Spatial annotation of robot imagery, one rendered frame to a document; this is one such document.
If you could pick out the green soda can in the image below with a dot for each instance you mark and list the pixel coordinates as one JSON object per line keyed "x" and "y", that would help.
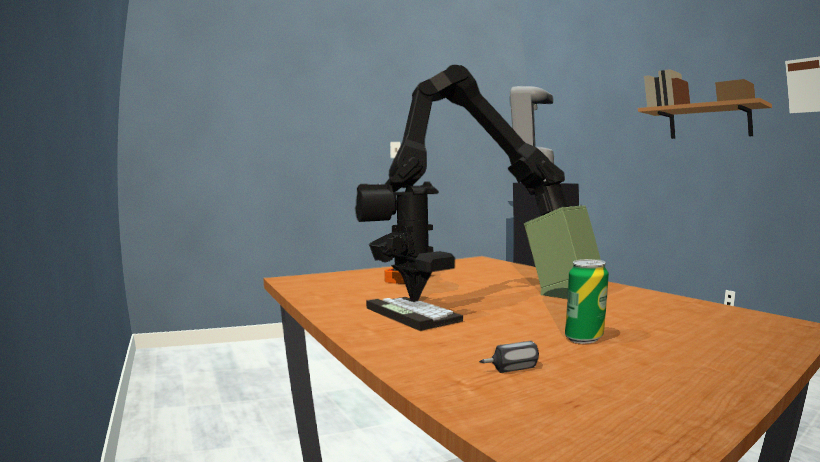
{"x": 587, "y": 299}

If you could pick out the orange digital multimeter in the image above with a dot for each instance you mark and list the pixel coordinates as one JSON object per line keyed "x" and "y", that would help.
{"x": 393, "y": 276}

